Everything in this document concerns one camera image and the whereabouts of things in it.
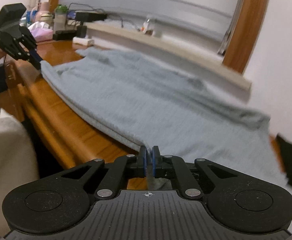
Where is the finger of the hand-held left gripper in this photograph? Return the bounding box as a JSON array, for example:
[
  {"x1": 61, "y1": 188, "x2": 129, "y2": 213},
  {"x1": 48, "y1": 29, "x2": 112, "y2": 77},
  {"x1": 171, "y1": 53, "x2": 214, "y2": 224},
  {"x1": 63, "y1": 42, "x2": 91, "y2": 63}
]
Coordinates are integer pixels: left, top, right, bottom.
[
  {"x1": 1, "y1": 31, "x2": 41, "y2": 70},
  {"x1": 19, "y1": 27, "x2": 43, "y2": 64}
]

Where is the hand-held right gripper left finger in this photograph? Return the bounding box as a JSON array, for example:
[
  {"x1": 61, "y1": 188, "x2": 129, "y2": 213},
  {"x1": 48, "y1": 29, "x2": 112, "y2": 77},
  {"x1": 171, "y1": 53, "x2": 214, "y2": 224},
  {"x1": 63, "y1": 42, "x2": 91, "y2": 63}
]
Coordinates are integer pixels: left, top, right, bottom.
[{"x1": 61, "y1": 145, "x2": 148, "y2": 200}]

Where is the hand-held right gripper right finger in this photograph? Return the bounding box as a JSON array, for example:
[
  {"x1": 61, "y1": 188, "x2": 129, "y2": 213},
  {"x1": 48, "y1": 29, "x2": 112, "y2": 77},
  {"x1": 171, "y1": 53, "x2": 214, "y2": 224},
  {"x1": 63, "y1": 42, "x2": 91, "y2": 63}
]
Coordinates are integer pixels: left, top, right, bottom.
[{"x1": 152, "y1": 145, "x2": 239, "y2": 200}]

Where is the grey sweatshirt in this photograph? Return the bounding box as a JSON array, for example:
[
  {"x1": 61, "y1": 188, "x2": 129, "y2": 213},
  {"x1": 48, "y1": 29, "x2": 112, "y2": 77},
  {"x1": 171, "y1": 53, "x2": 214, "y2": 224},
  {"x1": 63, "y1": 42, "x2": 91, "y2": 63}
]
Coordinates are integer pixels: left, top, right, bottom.
[{"x1": 39, "y1": 47, "x2": 292, "y2": 240}]

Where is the pink tissue pack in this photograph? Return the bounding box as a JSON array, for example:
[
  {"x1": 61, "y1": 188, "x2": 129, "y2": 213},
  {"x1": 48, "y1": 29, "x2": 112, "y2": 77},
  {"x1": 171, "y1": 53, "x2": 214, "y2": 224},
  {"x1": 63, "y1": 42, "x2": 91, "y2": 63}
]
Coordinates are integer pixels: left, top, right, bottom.
[{"x1": 26, "y1": 21, "x2": 54, "y2": 42}]

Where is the black desk gadget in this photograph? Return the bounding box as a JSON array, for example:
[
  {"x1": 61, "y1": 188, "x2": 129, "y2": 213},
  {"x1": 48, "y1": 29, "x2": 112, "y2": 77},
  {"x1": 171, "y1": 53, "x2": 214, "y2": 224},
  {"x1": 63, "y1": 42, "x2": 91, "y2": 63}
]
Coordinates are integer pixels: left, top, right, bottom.
[{"x1": 53, "y1": 25, "x2": 88, "y2": 41}]

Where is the bottle with green cap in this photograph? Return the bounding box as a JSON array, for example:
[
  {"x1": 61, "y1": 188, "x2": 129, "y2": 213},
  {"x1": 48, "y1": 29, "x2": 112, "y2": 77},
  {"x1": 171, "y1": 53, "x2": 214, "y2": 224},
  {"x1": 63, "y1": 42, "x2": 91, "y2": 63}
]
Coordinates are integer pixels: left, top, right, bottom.
[{"x1": 53, "y1": 4, "x2": 68, "y2": 32}]

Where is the white power strip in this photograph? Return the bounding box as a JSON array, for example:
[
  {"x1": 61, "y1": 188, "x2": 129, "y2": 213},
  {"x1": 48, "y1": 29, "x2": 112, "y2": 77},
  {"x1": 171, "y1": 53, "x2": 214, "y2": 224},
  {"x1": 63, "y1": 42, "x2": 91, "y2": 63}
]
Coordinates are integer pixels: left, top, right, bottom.
[{"x1": 72, "y1": 37, "x2": 95, "y2": 46}]

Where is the black adapter box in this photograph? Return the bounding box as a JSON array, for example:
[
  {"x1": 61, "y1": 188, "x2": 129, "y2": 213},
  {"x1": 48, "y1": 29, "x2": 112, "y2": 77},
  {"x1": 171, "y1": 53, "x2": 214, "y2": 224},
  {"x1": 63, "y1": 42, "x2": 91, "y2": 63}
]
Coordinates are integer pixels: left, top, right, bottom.
[{"x1": 74, "y1": 11, "x2": 108, "y2": 22}]

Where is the small clear bottle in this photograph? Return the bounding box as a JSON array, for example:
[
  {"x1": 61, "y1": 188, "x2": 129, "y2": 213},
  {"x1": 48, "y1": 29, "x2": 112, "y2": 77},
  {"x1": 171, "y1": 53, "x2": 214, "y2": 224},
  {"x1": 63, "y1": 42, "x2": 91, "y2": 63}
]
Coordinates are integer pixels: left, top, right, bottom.
[{"x1": 141, "y1": 16, "x2": 153, "y2": 34}]

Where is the person's beige clothing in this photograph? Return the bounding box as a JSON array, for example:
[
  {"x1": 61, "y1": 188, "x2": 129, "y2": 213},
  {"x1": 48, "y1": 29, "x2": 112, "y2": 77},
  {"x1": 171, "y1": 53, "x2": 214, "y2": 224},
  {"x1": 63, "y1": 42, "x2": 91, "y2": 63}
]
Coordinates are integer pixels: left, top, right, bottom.
[{"x1": 0, "y1": 116, "x2": 40, "y2": 240}]

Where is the grey window blind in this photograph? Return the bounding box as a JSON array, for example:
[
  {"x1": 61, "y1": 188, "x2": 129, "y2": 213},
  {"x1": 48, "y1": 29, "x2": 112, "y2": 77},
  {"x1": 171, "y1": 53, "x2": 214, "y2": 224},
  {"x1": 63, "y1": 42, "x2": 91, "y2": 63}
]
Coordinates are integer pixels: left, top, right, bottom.
[{"x1": 58, "y1": 0, "x2": 245, "y2": 53}]

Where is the blind pull cord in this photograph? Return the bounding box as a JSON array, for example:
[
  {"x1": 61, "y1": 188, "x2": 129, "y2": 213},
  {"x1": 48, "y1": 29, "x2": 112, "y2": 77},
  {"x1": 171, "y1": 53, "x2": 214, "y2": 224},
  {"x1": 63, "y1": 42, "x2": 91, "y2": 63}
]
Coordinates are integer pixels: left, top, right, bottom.
[{"x1": 217, "y1": 0, "x2": 244, "y2": 56}]

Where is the wooden window frame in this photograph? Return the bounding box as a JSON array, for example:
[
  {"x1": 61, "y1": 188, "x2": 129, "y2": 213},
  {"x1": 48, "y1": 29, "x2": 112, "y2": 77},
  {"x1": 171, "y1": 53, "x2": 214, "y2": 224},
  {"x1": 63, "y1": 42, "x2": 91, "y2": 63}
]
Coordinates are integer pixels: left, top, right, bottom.
[{"x1": 48, "y1": 0, "x2": 273, "y2": 75}]

